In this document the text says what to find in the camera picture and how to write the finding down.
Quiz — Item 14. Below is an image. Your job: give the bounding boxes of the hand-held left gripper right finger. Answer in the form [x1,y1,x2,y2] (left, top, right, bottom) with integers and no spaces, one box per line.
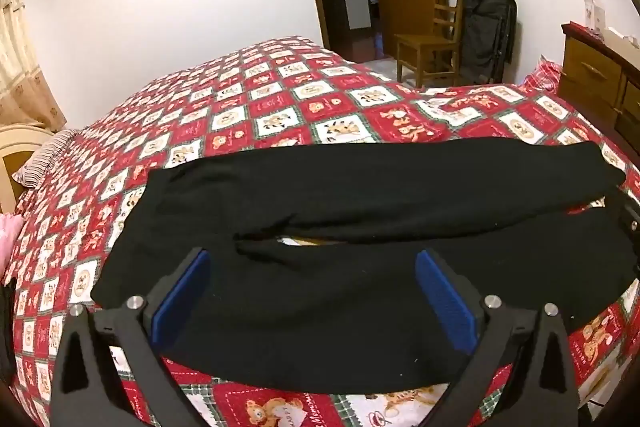
[414,248,593,427]

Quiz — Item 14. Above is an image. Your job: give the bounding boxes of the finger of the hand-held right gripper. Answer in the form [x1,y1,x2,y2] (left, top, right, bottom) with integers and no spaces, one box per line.
[605,189,640,258]

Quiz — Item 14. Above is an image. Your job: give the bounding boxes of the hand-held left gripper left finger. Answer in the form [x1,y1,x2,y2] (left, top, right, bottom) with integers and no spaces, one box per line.
[50,247,216,427]

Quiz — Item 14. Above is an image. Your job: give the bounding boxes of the black pants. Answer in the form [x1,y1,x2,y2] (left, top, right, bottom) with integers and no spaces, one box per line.
[90,138,640,395]

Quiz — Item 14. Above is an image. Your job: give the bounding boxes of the wooden dresser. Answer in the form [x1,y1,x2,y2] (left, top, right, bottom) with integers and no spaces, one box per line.
[557,22,640,152]

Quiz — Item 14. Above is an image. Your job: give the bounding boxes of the white box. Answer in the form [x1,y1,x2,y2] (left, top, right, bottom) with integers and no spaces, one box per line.
[602,27,640,58]

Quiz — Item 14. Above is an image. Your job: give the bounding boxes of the pink cloth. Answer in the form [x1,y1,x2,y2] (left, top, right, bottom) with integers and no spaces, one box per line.
[0,213,24,284]

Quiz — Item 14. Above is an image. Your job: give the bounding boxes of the striped pillow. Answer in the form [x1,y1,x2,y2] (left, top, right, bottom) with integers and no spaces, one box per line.
[12,129,81,188]

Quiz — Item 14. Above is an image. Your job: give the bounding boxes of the white standing card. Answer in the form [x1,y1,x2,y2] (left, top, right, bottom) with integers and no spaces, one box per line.
[580,0,609,32]

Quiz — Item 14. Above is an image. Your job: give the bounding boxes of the cream wooden headboard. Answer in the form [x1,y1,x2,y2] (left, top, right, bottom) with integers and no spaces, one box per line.
[0,122,56,215]

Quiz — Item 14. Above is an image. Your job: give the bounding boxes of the red printed bedspread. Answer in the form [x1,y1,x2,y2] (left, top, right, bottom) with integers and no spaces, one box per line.
[10,36,640,427]

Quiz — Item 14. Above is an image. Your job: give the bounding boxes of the wooden chair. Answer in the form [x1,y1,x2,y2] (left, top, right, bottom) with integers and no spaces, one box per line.
[395,0,464,88]

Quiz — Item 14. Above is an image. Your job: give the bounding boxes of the beige patterned curtain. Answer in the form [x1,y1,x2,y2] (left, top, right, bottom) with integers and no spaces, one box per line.
[0,0,68,130]

